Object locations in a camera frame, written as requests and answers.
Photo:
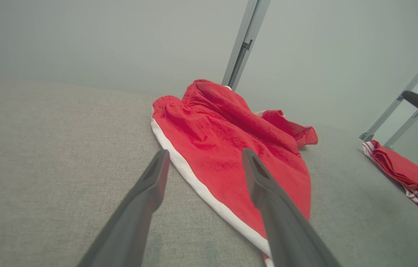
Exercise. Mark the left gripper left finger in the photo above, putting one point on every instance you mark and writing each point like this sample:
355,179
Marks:
135,215

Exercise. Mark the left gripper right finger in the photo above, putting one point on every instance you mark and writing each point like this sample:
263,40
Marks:
283,226

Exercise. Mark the red Bulls 23 jersey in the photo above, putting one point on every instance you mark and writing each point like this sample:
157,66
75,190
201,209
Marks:
409,174

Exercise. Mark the red Bulls shorts white stripe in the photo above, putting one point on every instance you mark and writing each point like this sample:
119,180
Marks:
224,148

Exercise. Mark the grey fabric sofa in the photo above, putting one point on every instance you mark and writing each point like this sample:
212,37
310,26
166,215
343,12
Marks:
46,167

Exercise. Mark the grey metal frame bar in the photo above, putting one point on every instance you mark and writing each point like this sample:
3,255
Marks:
405,124
398,102

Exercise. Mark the grey partition post with feet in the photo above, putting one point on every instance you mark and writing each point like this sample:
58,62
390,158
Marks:
248,29

